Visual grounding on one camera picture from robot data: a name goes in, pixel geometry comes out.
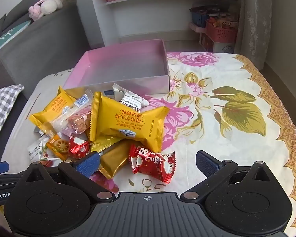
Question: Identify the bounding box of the grey checked pillow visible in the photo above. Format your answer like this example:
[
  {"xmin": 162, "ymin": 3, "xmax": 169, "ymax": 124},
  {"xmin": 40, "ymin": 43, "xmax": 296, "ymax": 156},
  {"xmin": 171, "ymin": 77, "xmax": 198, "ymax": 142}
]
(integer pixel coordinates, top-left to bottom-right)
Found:
[{"xmin": 0, "ymin": 84, "xmax": 24, "ymax": 151}]

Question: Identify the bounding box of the blue plastic basket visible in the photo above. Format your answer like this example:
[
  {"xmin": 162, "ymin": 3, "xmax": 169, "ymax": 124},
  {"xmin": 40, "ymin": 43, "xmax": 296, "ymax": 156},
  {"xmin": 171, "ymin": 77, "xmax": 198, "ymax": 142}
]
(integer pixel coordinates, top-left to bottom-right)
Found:
[{"xmin": 191, "ymin": 11, "xmax": 208, "ymax": 28}]

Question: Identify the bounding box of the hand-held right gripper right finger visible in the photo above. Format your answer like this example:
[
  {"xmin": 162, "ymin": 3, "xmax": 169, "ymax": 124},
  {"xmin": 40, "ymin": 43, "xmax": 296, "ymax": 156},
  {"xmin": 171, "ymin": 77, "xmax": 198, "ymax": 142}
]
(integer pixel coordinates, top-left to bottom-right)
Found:
[{"xmin": 180, "ymin": 150, "xmax": 280, "ymax": 204}]

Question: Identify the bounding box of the yellow snack packet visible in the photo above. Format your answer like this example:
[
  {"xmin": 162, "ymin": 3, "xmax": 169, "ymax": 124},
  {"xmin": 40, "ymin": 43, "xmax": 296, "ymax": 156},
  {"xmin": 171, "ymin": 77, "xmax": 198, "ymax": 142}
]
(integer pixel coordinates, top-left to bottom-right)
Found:
[
  {"xmin": 89, "ymin": 91, "xmax": 170, "ymax": 153},
  {"xmin": 90, "ymin": 138, "xmax": 123, "ymax": 153},
  {"xmin": 30, "ymin": 86, "xmax": 76, "ymax": 139}
]

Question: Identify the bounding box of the white shelf unit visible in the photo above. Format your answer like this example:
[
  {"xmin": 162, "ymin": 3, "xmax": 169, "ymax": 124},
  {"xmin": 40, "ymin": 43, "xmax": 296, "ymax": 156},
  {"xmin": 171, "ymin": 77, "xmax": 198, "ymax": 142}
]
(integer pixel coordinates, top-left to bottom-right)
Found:
[{"xmin": 87, "ymin": 0, "xmax": 244, "ymax": 48}]

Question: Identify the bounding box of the pink white plush toy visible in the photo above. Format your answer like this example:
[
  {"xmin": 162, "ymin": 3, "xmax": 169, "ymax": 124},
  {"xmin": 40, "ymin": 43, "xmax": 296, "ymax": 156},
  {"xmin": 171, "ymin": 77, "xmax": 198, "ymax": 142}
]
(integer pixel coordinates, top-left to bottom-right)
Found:
[{"xmin": 28, "ymin": 0, "xmax": 63, "ymax": 21}]

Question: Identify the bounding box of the white nut snack packet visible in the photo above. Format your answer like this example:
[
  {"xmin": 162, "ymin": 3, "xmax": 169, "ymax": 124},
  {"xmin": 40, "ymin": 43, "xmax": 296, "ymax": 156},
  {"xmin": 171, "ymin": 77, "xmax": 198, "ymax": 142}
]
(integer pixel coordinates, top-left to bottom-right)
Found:
[{"xmin": 113, "ymin": 83, "xmax": 150, "ymax": 108}]

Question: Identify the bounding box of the floral printed blanket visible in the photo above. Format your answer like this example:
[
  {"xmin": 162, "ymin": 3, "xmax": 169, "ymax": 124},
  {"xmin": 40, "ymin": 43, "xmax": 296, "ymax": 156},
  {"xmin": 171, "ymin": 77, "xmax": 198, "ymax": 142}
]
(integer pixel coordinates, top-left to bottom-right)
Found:
[{"xmin": 0, "ymin": 52, "xmax": 296, "ymax": 237}]

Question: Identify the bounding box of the clear nut cluster packet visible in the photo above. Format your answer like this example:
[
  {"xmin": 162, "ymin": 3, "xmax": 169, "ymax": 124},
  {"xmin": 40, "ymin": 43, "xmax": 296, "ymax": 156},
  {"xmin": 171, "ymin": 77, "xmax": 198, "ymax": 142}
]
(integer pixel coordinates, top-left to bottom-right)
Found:
[{"xmin": 52, "ymin": 90, "xmax": 93, "ymax": 139}]

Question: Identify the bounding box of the red white snack packet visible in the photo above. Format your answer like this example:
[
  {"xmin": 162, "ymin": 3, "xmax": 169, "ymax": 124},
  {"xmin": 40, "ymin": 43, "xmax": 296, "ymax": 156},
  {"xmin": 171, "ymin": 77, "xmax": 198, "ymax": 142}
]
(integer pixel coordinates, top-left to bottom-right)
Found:
[
  {"xmin": 68, "ymin": 136, "xmax": 90, "ymax": 159},
  {"xmin": 129, "ymin": 144, "xmax": 175, "ymax": 184}
]

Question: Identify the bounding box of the grey sofa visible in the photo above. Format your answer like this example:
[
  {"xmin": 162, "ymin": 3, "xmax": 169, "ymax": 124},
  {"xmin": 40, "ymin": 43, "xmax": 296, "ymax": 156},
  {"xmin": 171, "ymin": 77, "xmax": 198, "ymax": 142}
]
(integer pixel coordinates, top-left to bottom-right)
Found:
[{"xmin": 0, "ymin": 0, "xmax": 89, "ymax": 104}]

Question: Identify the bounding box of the floral lace curtain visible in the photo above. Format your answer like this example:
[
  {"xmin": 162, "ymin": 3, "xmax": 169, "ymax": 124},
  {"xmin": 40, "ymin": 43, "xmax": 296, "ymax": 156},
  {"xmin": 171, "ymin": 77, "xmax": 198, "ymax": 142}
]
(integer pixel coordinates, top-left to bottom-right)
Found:
[{"xmin": 234, "ymin": 0, "xmax": 272, "ymax": 70}]

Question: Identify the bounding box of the white packet with red picture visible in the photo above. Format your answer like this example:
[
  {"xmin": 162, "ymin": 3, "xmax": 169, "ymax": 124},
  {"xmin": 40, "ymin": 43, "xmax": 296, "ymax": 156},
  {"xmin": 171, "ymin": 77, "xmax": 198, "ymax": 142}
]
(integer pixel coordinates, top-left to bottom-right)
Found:
[{"xmin": 39, "ymin": 153, "xmax": 62, "ymax": 167}]

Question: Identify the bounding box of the white storage box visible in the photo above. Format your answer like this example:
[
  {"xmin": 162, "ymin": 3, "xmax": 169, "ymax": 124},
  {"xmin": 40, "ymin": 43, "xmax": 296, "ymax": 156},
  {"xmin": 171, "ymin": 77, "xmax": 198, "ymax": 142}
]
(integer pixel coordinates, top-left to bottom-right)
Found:
[{"xmin": 200, "ymin": 33, "xmax": 235, "ymax": 54}]

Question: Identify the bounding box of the pink tray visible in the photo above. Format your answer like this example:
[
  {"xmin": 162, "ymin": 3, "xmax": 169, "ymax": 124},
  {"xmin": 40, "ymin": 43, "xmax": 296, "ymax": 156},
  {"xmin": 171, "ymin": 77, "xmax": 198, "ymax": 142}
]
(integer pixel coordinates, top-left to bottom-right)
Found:
[{"xmin": 189, "ymin": 22, "xmax": 207, "ymax": 34}]

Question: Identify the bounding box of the teal cushion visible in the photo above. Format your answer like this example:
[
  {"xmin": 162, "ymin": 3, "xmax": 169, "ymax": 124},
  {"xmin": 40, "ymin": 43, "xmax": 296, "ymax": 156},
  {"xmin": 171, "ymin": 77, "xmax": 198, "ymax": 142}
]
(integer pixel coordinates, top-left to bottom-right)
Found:
[{"xmin": 0, "ymin": 20, "xmax": 32, "ymax": 57}]

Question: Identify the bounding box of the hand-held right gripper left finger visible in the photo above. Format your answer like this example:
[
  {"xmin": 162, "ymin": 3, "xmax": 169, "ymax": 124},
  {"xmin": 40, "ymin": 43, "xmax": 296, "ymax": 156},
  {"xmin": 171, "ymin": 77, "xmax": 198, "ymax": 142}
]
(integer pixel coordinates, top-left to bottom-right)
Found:
[{"xmin": 15, "ymin": 152, "xmax": 119, "ymax": 204}]

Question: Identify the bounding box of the white green-print snack packet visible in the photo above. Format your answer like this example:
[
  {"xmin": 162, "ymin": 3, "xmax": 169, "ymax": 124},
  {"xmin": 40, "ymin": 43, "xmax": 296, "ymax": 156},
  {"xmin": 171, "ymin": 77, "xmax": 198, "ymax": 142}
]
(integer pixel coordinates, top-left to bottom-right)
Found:
[{"xmin": 27, "ymin": 138, "xmax": 50, "ymax": 160}]

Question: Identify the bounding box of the red plastic basket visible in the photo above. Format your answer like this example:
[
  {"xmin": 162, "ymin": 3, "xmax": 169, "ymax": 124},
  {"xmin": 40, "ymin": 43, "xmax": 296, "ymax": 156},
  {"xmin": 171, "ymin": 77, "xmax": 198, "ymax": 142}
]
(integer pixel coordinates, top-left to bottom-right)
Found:
[{"xmin": 205, "ymin": 21, "xmax": 238, "ymax": 44}]

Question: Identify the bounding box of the orange lotus root snack packet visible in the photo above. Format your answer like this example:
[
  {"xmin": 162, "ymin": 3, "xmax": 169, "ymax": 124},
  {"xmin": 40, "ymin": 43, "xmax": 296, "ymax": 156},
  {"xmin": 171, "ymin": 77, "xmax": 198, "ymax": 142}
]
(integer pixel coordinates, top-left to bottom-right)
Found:
[{"xmin": 46, "ymin": 134, "xmax": 70, "ymax": 160}]

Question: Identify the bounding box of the gold snack packet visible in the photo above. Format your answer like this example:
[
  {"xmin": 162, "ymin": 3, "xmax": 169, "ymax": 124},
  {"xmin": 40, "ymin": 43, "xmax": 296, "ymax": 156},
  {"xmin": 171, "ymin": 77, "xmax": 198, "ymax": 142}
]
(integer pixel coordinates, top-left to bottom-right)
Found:
[{"xmin": 97, "ymin": 139, "xmax": 133, "ymax": 180}]

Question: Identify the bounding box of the pink cardboard box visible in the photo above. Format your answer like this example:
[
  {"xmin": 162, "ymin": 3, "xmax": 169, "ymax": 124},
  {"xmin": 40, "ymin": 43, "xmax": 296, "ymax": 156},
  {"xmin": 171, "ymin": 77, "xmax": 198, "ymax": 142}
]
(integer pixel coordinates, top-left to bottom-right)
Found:
[{"xmin": 63, "ymin": 39, "xmax": 170, "ymax": 95}]

